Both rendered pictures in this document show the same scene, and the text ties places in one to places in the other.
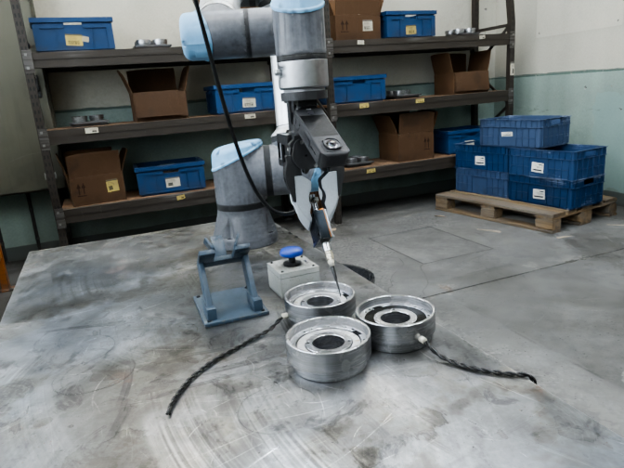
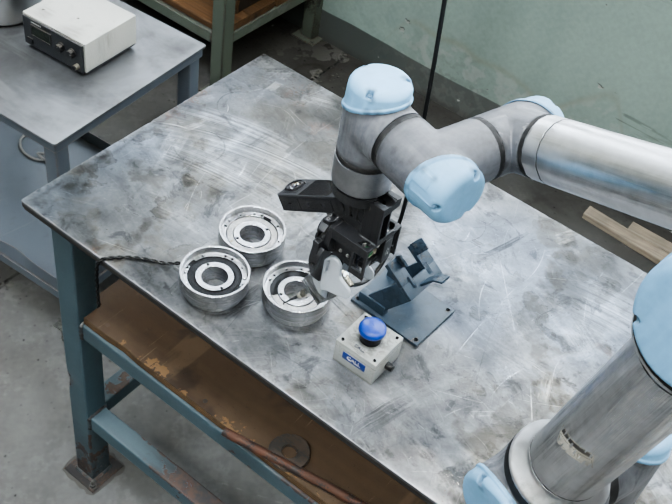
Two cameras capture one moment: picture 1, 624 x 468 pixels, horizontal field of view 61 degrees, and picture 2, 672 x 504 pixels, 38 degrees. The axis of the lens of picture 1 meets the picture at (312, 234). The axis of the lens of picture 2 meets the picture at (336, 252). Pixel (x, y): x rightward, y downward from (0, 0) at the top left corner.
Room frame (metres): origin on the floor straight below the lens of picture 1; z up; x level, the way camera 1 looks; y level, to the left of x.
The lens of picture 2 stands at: (1.51, -0.57, 1.91)
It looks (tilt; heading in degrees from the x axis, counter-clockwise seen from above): 45 degrees down; 141
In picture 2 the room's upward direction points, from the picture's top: 11 degrees clockwise
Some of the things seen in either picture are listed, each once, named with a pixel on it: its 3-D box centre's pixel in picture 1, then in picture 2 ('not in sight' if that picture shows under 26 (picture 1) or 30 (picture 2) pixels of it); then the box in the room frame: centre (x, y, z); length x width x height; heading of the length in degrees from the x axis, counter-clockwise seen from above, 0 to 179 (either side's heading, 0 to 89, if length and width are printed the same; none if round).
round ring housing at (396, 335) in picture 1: (395, 323); (214, 279); (0.65, -0.10, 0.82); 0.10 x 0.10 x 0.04
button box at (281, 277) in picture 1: (292, 274); (370, 349); (0.87, 0.04, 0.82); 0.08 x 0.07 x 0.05; 21
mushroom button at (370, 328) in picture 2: (292, 261); (370, 336); (0.86, 0.04, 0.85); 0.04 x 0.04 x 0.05
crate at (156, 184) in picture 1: (169, 175); not in sight; (4.18, 1.09, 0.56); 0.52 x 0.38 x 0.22; 108
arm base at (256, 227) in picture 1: (243, 220); not in sight; (1.20, 0.16, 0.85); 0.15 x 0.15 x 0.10
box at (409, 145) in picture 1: (404, 135); not in sight; (4.96, -0.93, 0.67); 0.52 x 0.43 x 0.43; 111
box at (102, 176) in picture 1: (96, 175); not in sight; (3.96, 1.58, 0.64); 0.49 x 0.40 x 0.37; 116
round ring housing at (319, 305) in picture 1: (320, 305); (296, 294); (0.73, 0.00, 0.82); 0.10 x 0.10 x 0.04
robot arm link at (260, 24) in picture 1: (284, 31); (440, 165); (0.92, 0.02, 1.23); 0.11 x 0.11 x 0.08; 4
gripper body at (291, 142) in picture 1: (305, 131); (358, 220); (0.83, 0.00, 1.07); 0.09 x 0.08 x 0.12; 19
